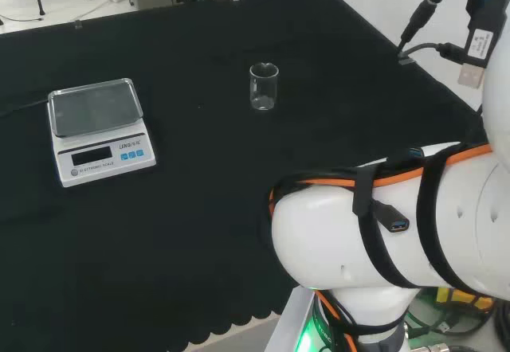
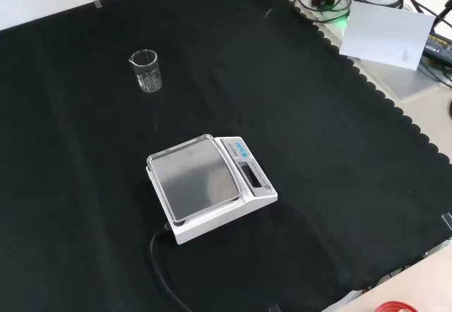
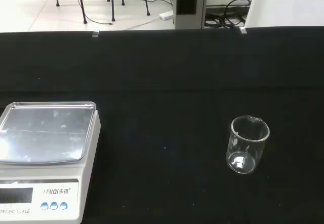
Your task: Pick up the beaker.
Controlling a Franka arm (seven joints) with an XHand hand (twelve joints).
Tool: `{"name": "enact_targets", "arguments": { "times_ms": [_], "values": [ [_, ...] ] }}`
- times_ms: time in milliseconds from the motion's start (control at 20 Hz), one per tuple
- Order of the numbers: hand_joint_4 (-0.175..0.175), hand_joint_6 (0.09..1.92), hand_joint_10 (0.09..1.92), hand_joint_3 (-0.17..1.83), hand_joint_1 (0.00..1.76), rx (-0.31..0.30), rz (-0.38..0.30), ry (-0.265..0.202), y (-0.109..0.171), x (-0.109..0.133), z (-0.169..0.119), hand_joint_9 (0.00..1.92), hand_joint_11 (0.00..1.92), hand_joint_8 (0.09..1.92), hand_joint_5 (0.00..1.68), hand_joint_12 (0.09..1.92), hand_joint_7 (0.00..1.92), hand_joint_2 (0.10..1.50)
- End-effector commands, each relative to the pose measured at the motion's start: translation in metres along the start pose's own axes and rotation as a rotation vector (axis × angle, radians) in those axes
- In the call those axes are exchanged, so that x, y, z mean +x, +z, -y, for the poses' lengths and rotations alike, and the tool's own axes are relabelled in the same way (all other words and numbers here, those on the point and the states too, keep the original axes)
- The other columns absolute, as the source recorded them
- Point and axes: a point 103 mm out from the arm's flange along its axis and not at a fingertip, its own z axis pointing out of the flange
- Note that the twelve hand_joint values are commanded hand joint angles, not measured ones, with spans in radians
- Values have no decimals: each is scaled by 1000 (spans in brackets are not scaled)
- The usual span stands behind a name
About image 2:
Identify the pale white board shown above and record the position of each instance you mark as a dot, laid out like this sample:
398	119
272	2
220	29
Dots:
385	33

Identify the grey metal base plate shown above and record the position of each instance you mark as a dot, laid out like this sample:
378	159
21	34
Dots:
406	82

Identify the white balance with steel pan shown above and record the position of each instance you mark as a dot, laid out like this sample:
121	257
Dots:
197	178

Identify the black power adapter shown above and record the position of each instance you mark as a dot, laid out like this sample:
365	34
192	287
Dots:
439	45

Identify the black scalloped table cloth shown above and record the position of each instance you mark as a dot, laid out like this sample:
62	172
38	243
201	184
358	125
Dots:
300	121

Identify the grey tape piece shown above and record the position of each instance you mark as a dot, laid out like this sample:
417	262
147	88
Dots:
97	4

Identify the small clear glass beaker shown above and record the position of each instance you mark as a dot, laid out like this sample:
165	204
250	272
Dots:
148	75

